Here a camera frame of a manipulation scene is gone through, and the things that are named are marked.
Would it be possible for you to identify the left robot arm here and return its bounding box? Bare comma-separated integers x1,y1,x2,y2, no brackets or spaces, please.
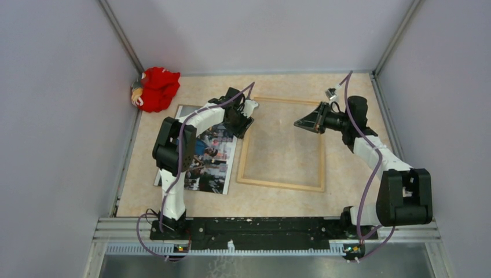
152,84,259,239

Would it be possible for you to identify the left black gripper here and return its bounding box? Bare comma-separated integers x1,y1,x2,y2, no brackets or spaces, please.
223,108,254,140

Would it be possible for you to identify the red crumpled cloth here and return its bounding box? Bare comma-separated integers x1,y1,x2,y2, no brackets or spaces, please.
130,67,181,113

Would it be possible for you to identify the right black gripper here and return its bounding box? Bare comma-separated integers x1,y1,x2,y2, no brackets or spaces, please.
294,103,350,135

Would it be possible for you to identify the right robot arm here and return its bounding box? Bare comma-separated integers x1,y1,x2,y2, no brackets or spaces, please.
294,96,433,239

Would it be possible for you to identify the printed photo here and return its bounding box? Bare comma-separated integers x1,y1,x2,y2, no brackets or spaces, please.
155,106,237,195

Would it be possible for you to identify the transparent plastic sheet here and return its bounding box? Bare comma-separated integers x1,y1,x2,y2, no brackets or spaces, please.
244,100,322,187

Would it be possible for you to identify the wooden picture frame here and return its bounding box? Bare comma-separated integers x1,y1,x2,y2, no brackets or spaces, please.
236,96,327,193

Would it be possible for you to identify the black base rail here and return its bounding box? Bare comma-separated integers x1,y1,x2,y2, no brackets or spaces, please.
149,217,358,251

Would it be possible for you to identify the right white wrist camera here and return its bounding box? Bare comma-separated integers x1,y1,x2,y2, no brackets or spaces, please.
325,87,338,103

